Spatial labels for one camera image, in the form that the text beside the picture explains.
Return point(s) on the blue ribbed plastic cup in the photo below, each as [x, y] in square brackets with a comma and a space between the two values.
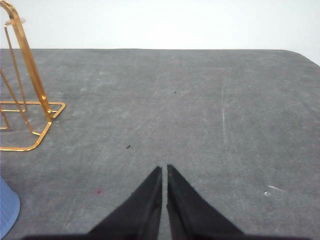
[10, 209]

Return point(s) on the gold wire cup rack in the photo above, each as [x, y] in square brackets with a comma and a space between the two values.
[42, 95]

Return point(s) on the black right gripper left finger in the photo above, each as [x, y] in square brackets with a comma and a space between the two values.
[138, 217]

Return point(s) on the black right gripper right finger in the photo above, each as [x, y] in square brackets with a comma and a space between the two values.
[191, 217]

